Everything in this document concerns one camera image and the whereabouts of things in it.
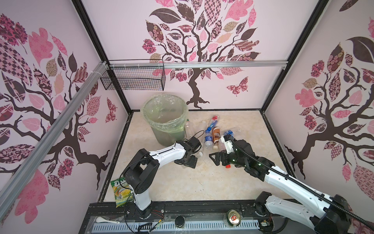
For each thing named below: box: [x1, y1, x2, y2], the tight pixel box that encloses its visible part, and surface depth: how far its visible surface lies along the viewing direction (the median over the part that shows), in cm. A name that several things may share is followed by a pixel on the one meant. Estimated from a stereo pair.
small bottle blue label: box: [223, 129, 235, 138], surface depth 102 cm
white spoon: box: [95, 216, 121, 225], surface depth 73 cm
